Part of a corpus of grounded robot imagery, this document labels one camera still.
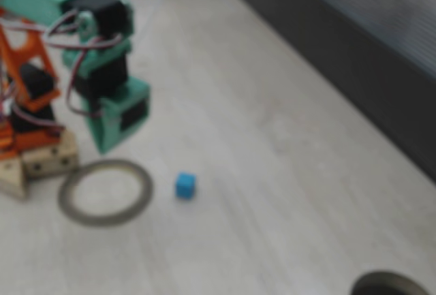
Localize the dark frosted desk partition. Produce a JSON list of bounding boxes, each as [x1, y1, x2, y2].
[[209, 0, 436, 187]]

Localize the rectangular wooden base block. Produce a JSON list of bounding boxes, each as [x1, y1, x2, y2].
[[22, 131, 79, 178]]

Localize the small blue cube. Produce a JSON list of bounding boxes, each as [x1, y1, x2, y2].
[[175, 171, 198, 201]]

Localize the round cable hole grommet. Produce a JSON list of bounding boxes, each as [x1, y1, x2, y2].
[[349, 269, 432, 295]]

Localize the triangular wooden block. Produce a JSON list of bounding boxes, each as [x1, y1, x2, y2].
[[0, 158, 30, 200]]

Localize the grey ring of tape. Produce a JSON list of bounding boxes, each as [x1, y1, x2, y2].
[[57, 158, 154, 230]]

